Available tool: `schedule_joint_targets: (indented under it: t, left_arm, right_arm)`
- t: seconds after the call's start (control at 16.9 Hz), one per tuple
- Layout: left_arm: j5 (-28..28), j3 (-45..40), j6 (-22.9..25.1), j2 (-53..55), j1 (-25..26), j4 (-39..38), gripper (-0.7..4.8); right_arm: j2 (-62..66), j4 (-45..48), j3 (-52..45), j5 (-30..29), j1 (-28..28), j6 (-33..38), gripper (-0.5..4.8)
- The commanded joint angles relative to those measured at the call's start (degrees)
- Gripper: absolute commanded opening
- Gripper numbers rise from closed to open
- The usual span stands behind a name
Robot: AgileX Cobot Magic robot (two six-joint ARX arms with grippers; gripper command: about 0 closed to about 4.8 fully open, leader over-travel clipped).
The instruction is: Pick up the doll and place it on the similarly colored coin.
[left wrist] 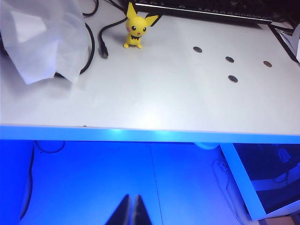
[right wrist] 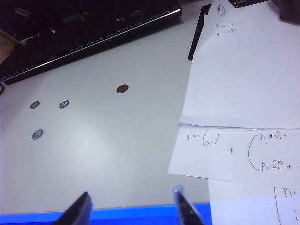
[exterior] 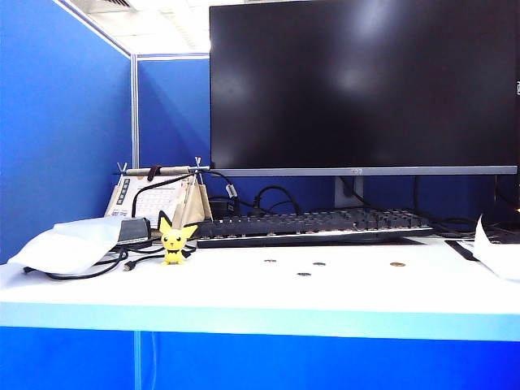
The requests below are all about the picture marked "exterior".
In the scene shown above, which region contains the yellow Pichu doll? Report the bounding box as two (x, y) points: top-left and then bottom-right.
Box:
(157, 210), (200, 267)

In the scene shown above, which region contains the black power brick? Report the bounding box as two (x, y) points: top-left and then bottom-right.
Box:
(208, 196), (237, 217)

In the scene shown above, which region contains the black mechanical keyboard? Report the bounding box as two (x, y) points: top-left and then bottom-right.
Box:
(195, 207), (436, 249)

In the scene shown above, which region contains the beige cardboard stand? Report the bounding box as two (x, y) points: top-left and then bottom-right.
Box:
(173, 177), (214, 233)

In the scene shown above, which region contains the grey monitor stand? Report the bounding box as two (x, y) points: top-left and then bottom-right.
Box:
(334, 175), (365, 210)

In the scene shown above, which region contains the wooden rod with metal clips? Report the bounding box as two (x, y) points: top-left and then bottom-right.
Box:
(113, 155), (213, 182)

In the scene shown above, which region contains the white desk calendar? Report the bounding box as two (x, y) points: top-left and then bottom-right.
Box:
(104, 174), (192, 229)

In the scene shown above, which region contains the grey adapter box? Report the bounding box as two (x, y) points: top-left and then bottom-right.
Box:
(117, 217), (153, 245)

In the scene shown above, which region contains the large black computer monitor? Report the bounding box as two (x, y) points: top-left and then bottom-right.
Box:
(209, 0), (520, 178)

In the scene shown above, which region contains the white plastic bag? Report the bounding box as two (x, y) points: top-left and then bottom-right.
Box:
(7, 216), (136, 275)

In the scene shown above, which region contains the white paper sheet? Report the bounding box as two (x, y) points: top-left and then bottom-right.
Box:
(472, 213), (520, 282)

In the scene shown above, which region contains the dark monitor base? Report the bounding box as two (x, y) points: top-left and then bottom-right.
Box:
(489, 175), (520, 236)

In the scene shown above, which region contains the black cable behind keyboard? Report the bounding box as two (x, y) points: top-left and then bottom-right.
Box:
(224, 183), (302, 218)

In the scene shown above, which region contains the black cable on calendar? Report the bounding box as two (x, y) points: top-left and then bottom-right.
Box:
(130, 169), (228, 216)

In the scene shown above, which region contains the black cable with gold plug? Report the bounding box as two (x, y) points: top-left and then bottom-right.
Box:
(123, 250), (164, 273)

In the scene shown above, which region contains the grey partition post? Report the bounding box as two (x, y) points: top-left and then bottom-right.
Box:
(129, 52), (141, 170)

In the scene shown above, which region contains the black looped cable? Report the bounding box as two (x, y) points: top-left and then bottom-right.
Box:
(23, 242), (166, 282)

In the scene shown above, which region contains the black monitor cable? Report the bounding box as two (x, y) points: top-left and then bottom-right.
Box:
(412, 175), (477, 237)

